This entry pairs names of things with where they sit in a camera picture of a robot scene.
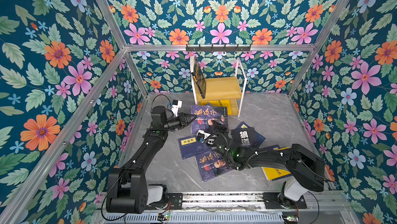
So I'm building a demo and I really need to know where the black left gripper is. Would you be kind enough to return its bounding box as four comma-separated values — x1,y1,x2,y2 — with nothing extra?
161,113,196,132

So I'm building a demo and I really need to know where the purple portrait book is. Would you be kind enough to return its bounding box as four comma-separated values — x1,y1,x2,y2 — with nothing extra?
191,105,228,134
195,150,233,183

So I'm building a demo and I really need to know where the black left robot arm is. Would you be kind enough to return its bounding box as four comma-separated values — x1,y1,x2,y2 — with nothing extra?
105,106,197,214

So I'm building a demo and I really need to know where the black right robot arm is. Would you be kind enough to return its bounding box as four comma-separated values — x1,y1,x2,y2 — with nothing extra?
201,121,329,207

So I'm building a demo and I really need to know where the navy book yellow label left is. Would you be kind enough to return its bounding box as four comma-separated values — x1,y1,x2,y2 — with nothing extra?
178,136,212,159

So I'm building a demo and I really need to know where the navy book yellow label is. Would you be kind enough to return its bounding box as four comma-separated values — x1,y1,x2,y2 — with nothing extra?
236,122,266,148
178,136,212,159

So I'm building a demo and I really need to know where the black wolf cover book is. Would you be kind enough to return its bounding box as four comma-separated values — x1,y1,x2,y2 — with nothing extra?
231,129,248,147

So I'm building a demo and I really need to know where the white wooden two-tier shelf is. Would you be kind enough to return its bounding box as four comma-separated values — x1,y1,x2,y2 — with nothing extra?
189,57,247,117

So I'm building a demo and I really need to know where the black book leaning on shelf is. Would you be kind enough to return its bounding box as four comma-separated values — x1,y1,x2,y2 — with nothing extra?
191,60,206,99

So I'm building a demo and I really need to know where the navy book yellow label right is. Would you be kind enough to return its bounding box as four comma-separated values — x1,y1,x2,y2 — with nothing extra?
236,122,266,148

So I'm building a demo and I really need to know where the black hook rack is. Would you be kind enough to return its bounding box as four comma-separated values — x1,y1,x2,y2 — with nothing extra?
185,44,251,53

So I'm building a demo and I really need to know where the yellow cartoon cover book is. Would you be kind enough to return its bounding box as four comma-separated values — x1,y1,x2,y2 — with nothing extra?
261,145,292,181

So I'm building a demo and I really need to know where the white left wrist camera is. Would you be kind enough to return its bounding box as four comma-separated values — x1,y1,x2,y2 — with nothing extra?
171,100,183,116

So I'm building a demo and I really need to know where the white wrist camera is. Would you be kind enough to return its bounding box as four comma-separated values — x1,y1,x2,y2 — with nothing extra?
171,100,183,116
196,130,215,146

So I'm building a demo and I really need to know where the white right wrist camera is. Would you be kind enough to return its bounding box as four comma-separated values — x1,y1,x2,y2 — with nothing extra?
196,130,215,146

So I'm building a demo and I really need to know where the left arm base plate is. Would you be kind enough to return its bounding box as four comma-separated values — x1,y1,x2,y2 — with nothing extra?
146,193,184,211

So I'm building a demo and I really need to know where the aluminium mounting rail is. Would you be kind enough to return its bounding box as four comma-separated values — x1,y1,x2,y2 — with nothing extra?
144,190,353,213

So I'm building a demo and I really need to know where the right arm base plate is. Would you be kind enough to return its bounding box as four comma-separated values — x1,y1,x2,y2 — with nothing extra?
263,192,307,210

